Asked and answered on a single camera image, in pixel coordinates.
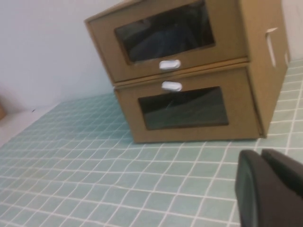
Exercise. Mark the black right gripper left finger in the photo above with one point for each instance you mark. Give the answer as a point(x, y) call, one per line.
point(255, 194)

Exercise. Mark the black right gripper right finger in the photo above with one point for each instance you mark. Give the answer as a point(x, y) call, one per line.
point(288, 170)

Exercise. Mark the cardboard drawer with clear window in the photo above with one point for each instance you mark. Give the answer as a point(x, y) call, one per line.
point(225, 54)

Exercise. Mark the white plastic drawer pull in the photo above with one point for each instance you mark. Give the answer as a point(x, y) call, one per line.
point(169, 65)
point(171, 86)

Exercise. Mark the closed cardboard shoe box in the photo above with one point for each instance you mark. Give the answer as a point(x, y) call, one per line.
point(236, 106)

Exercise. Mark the cardboard shoe box outer shell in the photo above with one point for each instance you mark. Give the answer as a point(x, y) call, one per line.
point(258, 28)

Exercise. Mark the green checked tablecloth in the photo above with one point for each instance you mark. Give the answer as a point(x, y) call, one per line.
point(94, 177)

